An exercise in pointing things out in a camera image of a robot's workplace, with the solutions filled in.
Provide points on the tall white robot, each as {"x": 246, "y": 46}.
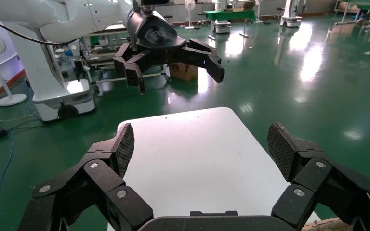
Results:
{"x": 291, "y": 20}

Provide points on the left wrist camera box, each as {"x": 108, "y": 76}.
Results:
{"x": 154, "y": 2}

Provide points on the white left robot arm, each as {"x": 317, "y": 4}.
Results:
{"x": 76, "y": 16}

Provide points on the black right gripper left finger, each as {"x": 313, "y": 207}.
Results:
{"x": 102, "y": 178}

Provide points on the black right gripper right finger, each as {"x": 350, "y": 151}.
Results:
{"x": 312, "y": 178}

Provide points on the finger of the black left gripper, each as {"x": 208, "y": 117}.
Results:
{"x": 134, "y": 68}
{"x": 204, "y": 59}

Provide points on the green cloth covered table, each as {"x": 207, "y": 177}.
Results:
{"x": 229, "y": 15}

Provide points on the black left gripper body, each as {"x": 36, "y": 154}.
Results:
{"x": 154, "y": 35}

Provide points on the small brown cardboard box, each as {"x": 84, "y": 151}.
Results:
{"x": 183, "y": 72}

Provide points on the low white robot base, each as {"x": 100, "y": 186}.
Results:
{"x": 221, "y": 27}

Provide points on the black round stool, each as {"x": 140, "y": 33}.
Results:
{"x": 202, "y": 14}

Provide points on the white robot torso and base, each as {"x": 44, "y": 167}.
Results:
{"x": 28, "y": 63}

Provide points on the metal wheeled trolley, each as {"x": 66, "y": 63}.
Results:
{"x": 154, "y": 75}

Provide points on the small white standing fan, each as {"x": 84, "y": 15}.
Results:
{"x": 189, "y": 4}

